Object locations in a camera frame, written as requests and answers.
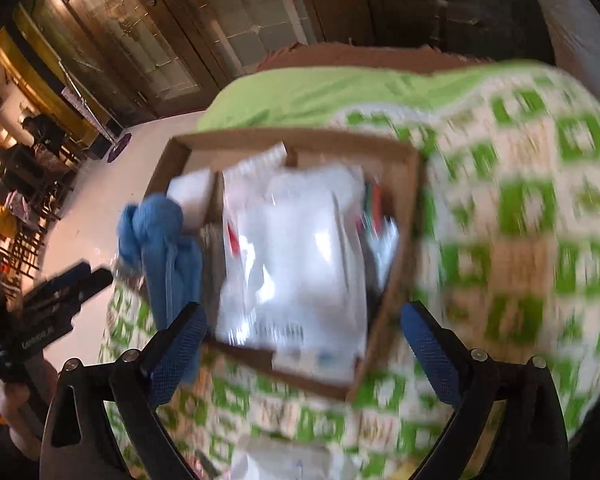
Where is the green patterned blanket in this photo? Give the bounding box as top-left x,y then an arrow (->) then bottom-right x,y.
97,60 -> 600,480

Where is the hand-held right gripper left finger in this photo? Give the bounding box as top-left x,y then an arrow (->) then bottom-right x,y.
40,301 -> 209,480

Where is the white printed paper packet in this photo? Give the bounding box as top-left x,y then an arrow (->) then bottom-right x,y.
230,435 -> 361,480

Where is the glass-paned wooden door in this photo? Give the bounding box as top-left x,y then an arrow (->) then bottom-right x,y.
30,0 -> 311,121

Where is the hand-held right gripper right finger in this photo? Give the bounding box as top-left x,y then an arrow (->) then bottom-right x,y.
399,301 -> 569,480

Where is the row of dark wooden chairs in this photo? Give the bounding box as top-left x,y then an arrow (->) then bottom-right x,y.
0,180 -> 78,283

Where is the white tissue pack red label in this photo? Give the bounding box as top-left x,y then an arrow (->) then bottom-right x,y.
220,142 -> 370,353

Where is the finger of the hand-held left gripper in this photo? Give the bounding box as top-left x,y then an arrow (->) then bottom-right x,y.
22,266 -> 115,313
42,259 -> 94,293

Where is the person's left hand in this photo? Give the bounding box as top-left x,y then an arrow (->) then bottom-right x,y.
0,350 -> 57,461

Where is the shallow cardboard tray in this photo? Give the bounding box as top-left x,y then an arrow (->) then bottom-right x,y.
142,127 -> 423,403

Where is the blue knitted cloth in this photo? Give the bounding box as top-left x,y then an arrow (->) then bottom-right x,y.
117,195 -> 203,383

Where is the mop with purple head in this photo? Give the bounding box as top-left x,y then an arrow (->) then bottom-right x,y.
60,72 -> 133,163

